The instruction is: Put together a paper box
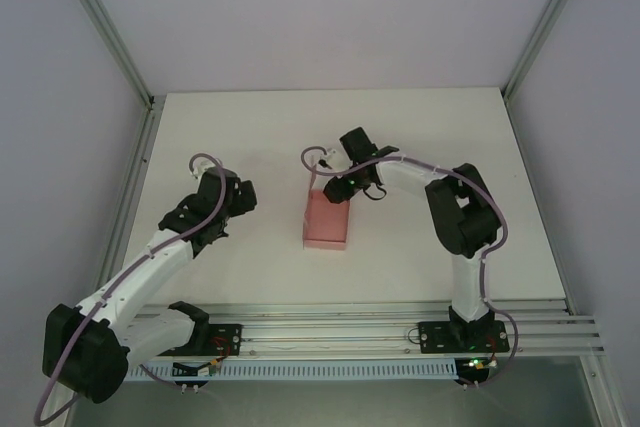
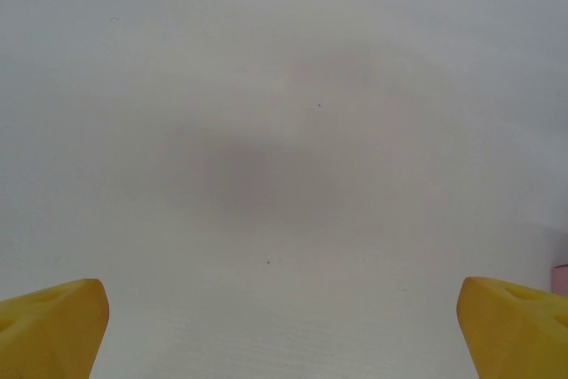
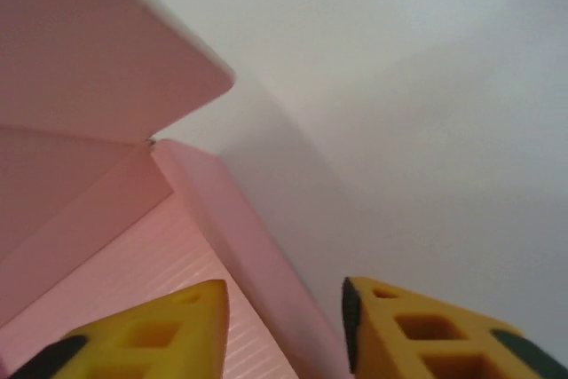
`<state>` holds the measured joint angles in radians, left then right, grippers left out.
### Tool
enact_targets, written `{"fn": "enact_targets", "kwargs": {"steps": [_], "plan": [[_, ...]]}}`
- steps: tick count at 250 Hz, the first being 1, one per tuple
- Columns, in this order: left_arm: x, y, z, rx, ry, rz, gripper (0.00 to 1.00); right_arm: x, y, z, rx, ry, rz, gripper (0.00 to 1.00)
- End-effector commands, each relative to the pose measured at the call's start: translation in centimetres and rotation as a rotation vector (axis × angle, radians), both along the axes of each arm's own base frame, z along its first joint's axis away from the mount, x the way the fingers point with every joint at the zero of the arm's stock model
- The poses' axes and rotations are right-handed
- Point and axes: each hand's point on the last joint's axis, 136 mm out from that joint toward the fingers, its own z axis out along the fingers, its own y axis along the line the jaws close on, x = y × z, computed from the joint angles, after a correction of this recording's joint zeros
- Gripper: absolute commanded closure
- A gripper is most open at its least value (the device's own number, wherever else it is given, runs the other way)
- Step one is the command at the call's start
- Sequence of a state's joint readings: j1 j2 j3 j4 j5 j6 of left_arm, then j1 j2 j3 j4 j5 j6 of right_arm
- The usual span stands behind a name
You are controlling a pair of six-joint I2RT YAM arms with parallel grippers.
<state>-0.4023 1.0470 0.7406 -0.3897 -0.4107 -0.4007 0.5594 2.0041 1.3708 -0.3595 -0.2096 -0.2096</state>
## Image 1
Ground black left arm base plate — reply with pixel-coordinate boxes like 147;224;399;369
205;322;244;358

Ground white slotted cable duct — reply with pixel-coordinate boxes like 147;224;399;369
119;357;459;383

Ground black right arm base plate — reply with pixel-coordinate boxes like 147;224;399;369
417;320;512;354

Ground small circuit board with green light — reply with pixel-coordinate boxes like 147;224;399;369
457;356;497;374

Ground aluminium mounting rail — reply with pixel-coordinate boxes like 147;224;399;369
133;300;607;361

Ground aluminium frame post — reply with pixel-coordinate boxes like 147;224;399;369
48;0;155;109
502;0;599;102

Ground aluminium table side rail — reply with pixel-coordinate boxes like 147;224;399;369
33;95;166;427
503;95;629;427

